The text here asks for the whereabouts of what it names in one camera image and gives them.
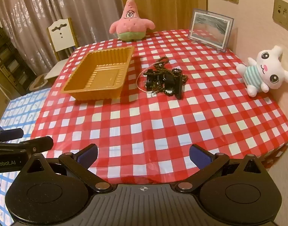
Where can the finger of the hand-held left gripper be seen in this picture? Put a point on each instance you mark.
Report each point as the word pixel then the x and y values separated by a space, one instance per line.
pixel 9 134
pixel 40 142

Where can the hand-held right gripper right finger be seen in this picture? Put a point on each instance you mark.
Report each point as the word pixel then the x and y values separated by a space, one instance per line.
pixel 200 156

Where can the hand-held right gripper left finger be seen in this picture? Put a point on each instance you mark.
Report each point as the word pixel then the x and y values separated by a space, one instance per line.
pixel 88 156

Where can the gold plastic tray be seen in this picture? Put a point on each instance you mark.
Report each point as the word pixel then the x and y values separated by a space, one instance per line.
pixel 78 84

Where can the black clip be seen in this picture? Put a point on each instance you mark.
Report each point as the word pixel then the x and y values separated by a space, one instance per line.
pixel 169 78

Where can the blue checkered cloth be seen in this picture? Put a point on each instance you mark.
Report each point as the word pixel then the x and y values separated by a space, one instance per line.
pixel 19 113

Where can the woven basket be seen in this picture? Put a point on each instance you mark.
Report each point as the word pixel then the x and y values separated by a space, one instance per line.
pixel 38 82

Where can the dark folding step ladder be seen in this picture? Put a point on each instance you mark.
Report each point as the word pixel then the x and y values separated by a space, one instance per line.
pixel 7 58

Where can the white wooden chair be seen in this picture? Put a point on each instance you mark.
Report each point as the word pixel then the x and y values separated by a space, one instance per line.
pixel 60 37

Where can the white rabbit plush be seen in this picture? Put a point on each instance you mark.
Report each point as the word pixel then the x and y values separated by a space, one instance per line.
pixel 268 63

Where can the grey patterned curtain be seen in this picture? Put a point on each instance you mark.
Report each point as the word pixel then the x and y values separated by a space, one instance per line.
pixel 28 11

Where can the pink starfish plush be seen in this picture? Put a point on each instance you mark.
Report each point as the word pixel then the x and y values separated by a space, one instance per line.
pixel 132 26

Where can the ochre curtain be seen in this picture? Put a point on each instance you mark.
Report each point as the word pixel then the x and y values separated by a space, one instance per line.
pixel 170 4

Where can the sand art picture frame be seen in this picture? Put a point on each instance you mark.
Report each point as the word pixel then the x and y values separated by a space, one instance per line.
pixel 210 28

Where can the large beige wall socket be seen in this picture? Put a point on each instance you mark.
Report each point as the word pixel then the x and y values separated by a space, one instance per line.
pixel 282 13

